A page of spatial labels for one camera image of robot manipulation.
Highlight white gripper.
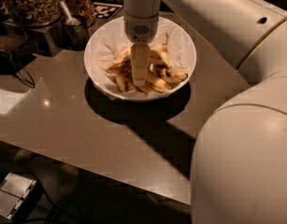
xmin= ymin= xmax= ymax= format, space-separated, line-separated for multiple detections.
xmin=123 ymin=13 xmax=159 ymax=87

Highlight yellow banana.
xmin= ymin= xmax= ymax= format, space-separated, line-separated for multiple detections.
xmin=106 ymin=45 xmax=172 ymax=75

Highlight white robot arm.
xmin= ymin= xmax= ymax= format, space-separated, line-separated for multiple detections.
xmin=124 ymin=0 xmax=287 ymax=224

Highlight middle banana in bowl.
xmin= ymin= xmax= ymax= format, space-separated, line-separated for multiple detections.
xmin=146 ymin=71 xmax=171 ymax=92

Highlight banana in bowl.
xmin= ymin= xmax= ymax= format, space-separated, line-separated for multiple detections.
xmin=115 ymin=74 xmax=131 ymax=93
xmin=146 ymin=71 xmax=171 ymax=92

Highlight white bowl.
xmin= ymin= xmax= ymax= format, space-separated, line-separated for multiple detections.
xmin=84 ymin=17 xmax=196 ymax=102

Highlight front small banana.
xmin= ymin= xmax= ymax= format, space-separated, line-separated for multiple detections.
xmin=137 ymin=85 xmax=152 ymax=95

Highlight left banana in bowl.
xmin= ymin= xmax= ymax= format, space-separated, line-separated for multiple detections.
xmin=115 ymin=74 xmax=131 ymax=93

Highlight right spotted banana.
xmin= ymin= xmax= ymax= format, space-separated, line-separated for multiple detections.
xmin=154 ymin=65 xmax=188 ymax=84

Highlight black white fiducial marker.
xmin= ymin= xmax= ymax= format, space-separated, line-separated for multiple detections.
xmin=93 ymin=2 xmax=122 ymax=21

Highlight dark cup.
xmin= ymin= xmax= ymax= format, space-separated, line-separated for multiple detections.
xmin=61 ymin=16 xmax=89 ymax=50

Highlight white plastic spoon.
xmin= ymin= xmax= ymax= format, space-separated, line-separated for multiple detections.
xmin=58 ymin=0 xmax=80 ymax=26

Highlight small glass snack jar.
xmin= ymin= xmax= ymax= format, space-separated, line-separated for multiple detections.
xmin=65 ymin=0 xmax=95 ymax=27

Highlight metal jar stand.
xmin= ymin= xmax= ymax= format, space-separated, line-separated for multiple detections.
xmin=26 ymin=21 xmax=63 ymax=57

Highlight large glass nut jar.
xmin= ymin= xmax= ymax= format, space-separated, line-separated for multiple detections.
xmin=4 ymin=0 xmax=61 ymax=27

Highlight grey box on floor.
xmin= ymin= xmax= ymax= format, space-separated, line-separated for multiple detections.
xmin=0 ymin=173 xmax=37 ymax=220

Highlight black device with cable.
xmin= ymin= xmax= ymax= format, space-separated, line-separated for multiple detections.
xmin=0 ymin=21 xmax=37 ymax=89

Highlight black floor cables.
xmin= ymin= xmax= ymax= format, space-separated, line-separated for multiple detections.
xmin=21 ymin=161 xmax=132 ymax=224

